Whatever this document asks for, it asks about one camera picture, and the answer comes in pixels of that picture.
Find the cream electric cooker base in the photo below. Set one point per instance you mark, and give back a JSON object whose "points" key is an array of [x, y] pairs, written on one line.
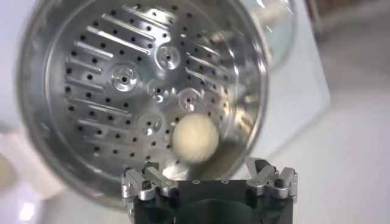
{"points": [[30, 161]]}

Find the white steamed baozi bun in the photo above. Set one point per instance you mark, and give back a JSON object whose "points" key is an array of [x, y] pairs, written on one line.
{"points": [[195, 138]]}

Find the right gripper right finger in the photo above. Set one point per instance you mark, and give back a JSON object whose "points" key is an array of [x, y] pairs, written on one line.
{"points": [[271, 184]]}

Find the stainless steel steamer basket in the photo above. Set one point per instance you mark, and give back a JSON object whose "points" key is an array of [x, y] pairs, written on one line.
{"points": [[91, 91]]}

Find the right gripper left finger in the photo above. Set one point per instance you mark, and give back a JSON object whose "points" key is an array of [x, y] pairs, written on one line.
{"points": [[152, 185]]}

